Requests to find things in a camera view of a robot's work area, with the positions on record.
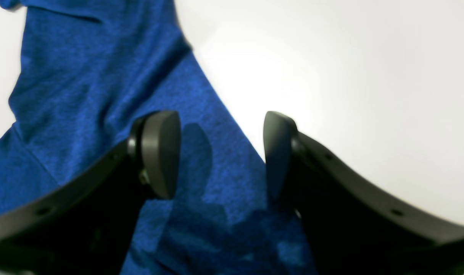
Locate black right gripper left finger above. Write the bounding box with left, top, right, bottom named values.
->
left=0, top=111, right=181, bottom=275

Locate blue long-sleeve shirt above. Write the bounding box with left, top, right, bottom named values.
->
left=0, top=0, right=317, bottom=275

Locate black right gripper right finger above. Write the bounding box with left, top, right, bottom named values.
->
left=263, top=111, right=464, bottom=275

